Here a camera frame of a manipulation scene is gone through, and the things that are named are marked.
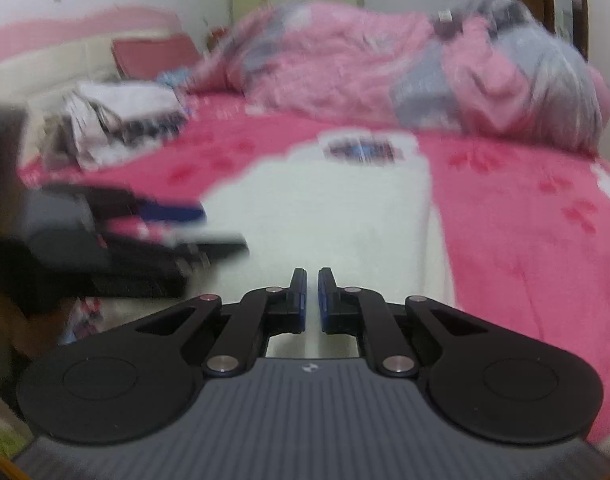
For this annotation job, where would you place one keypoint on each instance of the dark red cushion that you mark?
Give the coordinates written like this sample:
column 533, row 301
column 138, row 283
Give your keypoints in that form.
column 145, row 58

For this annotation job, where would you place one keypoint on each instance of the pink grey floral duvet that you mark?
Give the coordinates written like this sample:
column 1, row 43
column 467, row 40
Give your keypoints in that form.
column 484, row 67

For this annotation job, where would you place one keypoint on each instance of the pink white bed headboard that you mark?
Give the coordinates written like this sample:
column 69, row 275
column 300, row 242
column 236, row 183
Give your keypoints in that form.
column 41, row 58

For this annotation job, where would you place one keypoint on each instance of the cream fleece sweater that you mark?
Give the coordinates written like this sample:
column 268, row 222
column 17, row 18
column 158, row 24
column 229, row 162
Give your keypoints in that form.
column 374, row 226

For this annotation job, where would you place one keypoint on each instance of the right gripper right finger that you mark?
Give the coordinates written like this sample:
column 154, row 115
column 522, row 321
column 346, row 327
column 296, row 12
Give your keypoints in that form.
column 365, row 315

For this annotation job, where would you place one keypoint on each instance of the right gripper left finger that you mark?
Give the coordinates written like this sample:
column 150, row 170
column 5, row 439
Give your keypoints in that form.
column 260, row 315

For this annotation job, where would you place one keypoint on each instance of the pink floral bed blanket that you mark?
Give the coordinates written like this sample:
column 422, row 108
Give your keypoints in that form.
column 527, row 230

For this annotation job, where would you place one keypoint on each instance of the light blue garment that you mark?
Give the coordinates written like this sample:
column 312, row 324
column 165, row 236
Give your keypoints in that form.
column 174, row 78

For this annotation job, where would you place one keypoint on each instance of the pile of white clothes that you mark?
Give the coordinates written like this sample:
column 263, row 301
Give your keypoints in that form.
column 105, row 124

